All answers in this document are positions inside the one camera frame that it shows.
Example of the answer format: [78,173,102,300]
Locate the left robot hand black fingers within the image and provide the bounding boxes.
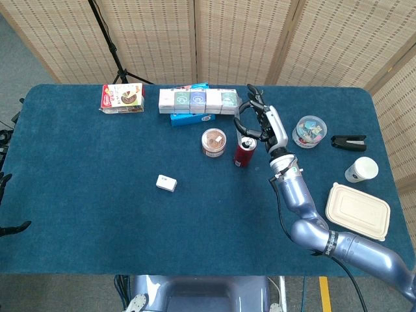
[0,173,33,237]

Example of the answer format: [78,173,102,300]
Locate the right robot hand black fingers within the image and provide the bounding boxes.
[233,83,289,153]

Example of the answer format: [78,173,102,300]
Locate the dark red soda can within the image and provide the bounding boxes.
[233,135,258,169]

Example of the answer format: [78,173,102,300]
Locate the clear tub of binder clips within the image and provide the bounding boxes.
[291,115,328,150]

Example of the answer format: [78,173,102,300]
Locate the black equipment beside table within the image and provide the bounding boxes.
[0,97,25,170]

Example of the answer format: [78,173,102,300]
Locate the clear jar of rubber bands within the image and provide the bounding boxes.
[201,128,228,159]

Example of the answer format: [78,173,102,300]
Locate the black stapler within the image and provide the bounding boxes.
[330,135,368,153]

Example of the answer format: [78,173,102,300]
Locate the wrapped bundle of tissue packs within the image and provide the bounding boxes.
[158,87,243,115]

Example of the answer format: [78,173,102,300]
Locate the blue cardboard box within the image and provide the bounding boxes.
[170,83,216,128]

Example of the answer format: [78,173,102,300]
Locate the bamboo folding screen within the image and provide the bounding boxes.
[0,0,416,192]

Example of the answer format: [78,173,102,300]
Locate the white paper cup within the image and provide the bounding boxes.
[344,156,380,184]

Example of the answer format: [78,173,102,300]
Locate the blue table cloth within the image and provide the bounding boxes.
[0,83,415,279]

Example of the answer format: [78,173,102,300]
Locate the beige lidded lunch box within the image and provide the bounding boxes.
[325,182,391,242]

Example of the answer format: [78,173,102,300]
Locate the small white cardboard box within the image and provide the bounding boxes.
[155,174,178,193]

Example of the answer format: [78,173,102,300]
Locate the red and white snack box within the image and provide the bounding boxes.
[99,83,146,114]

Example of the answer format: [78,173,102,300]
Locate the yellow floor tape strip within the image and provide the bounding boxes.
[318,276,332,312]

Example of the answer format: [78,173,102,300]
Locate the black tripod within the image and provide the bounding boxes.
[87,0,155,85]

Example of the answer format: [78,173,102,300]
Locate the blue-grey robot torso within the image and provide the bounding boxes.
[125,274,283,312]

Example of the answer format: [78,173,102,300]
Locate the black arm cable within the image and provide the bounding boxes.
[271,177,370,312]

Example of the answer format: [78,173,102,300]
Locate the black velcro arm strap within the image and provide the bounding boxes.
[324,229,339,259]

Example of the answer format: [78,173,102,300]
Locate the black cable bundle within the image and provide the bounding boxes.
[113,274,131,312]

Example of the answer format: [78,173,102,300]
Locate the white cable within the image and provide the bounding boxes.
[266,276,282,306]

